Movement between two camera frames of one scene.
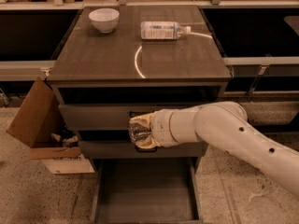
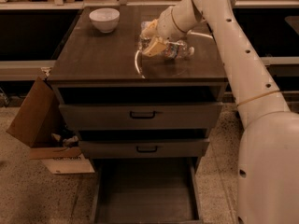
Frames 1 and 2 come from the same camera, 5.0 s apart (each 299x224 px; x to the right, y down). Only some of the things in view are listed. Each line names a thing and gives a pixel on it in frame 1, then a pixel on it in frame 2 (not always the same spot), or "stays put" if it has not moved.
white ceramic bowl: [105, 20] stays put
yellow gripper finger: [148, 143] to [155, 49]
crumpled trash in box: [66, 142] stays put
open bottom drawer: [146, 190] stays put
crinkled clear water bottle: [137, 131] to [178, 49]
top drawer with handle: [106, 117] stays put
